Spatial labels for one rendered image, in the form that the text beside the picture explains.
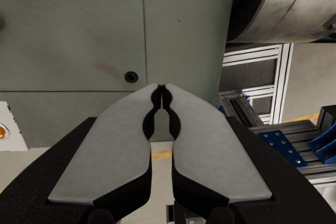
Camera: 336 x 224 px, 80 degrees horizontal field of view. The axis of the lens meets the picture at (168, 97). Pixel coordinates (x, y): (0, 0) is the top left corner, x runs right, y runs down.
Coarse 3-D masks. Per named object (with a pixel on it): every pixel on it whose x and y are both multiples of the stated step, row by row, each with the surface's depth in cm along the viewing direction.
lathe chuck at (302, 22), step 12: (300, 0) 22; (312, 0) 22; (324, 0) 22; (288, 12) 23; (300, 12) 23; (312, 12) 23; (324, 12) 23; (276, 24) 26; (288, 24) 25; (300, 24) 25; (312, 24) 25; (264, 36) 29; (276, 36) 28; (288, 36) 29; (300, 36) 29; (312, 36) 29; (324, 36) 29
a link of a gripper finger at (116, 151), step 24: (144, 96) 10; (96, 120) 9; (120, 120) 9; (144, 120) 9; (96, 144) 7; (120, 144) 7; (144, 144) 7; (72, 168) 6; (96, 168) 6; (120, 168) 6; (144, 168) 6; (72, 192) 6; (96, 192) 6; (120, 192) 6; (144, 192) 7; (120, 216) 6
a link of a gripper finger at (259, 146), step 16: (240, 128) 8; (256, 144) 7; (256, 160) 7; (272, 160) 7; (272, 176) 6; (288, 176) 6; (304, 176) 6; (272, 192) 6; (288, 192) 6; (304, 192) 6; (240, 208) 5; (256, 208) 5; (272, 208) 5; (288, 208) 5; (304, 208) 5; (320, 208) 5
